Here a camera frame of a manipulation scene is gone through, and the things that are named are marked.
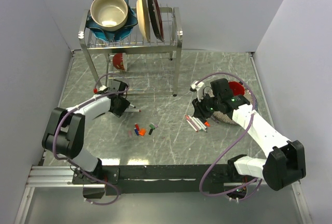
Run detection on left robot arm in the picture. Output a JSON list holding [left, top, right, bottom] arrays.
[[41, 79, 130, 184]]

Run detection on black capped marker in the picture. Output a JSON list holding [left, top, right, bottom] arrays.
[[196, 118, 207, 132]]

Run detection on beige ceramic bowl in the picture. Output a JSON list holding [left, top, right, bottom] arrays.
[[90, 0, 129, 31]]

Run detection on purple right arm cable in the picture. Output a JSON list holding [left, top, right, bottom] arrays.
[[196, 72, 264, 201]]

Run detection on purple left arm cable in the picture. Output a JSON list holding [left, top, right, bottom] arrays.
[[52, 73, 130, 206]]

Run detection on steel dish rack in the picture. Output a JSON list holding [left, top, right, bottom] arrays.
[[78, 7, 183, 96]]

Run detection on dark red plate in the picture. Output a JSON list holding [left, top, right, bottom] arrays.
[[147, 0, 164, 42]]

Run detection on pink highlighter pen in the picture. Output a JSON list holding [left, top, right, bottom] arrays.
[[189, 116, 203, 131]]

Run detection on small red patterned bowl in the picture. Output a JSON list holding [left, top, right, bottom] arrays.
[[112, 53, 128, 71]]

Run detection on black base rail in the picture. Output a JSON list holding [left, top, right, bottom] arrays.
[[72, 164, 257, 196]]

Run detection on speckled grey plate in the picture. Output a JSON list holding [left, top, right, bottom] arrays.
[[211, 86, 258, 125]]

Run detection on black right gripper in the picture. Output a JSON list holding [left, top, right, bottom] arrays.
[[192, 91, 222, 121]]

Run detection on aluminium frame rail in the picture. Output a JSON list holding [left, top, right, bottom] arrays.
[[27, 163, 306, 191]]

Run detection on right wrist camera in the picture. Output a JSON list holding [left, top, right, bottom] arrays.
[[190, 81, 205, 102]]

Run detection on blue wavy bowl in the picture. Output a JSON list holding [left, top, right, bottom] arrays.
[[86, 0, 138, 42]]

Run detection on red cup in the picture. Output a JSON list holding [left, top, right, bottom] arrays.
[[228, 81, 245, 96]]

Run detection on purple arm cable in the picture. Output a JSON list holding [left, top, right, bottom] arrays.
[[52, 73, 130, 206], [196, 72, 264, 201]]

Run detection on cream plate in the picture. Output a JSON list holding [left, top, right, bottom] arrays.
[[136, 0, 150, 43]]

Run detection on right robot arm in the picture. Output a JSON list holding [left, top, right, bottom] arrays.
[[191, 78, 306, 191]]

